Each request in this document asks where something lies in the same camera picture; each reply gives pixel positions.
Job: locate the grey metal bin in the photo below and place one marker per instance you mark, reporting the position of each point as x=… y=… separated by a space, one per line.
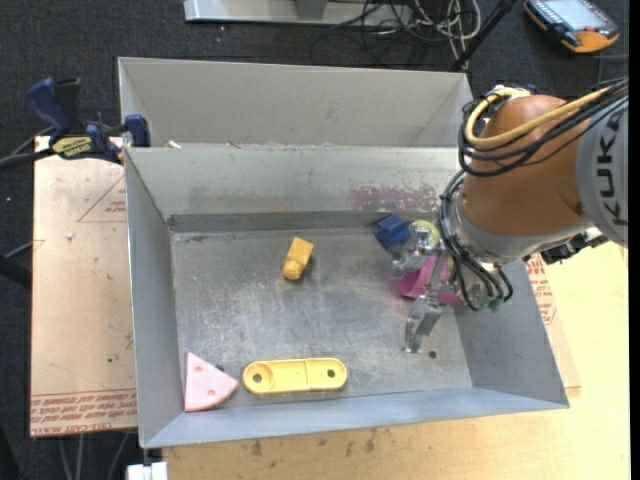
x=300 y=313

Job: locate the brown cardboard board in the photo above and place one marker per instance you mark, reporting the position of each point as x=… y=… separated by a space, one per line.
x=80 y=288

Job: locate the magenta plastic piece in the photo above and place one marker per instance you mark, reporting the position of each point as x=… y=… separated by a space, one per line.
x=413 y=283

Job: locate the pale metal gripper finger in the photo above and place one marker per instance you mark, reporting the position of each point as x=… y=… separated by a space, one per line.
x=413 y=328
x=431 y=320

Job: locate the black cylinder on white bracket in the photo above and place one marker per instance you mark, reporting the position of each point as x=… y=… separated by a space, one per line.
x=565 y=249

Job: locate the pink wedge with holes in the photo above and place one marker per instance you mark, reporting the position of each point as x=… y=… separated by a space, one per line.
x=204 y=384

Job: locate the small yellow block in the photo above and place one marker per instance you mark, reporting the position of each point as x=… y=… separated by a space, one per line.
x=296 y=259

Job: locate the blue block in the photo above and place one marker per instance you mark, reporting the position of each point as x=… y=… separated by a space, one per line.
x=391 y=231

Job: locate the yellow flat piece with holes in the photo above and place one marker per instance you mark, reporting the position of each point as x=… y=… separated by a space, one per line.
x=292 y=375

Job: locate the yellow-green ball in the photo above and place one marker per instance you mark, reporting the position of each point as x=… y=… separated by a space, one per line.
x=434 y=229

